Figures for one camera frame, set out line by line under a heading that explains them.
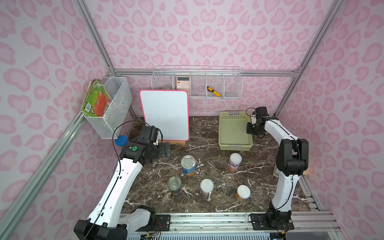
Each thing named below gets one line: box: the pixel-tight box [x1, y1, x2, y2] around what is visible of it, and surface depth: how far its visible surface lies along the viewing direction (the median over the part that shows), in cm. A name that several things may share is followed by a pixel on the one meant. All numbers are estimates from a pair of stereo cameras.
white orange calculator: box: [176, 76, 190, 92], surface depth 97 cm
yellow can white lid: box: [200, 178, 215, 200], surface depth 74 cm
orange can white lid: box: [235, 184, 251, 202], surface depth 78 cm
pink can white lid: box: [228, 152, 243, 172], surface depth 86 cm
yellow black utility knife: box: [207, 86, 222, 97], surface depth 100 cm
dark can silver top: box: [167, 176, 182, 196], surface depth 78 cm
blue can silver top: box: [180, 155, 197, 177], surface depth 85 cm
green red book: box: [81, 79, 112, 117], surface depth 73 cm
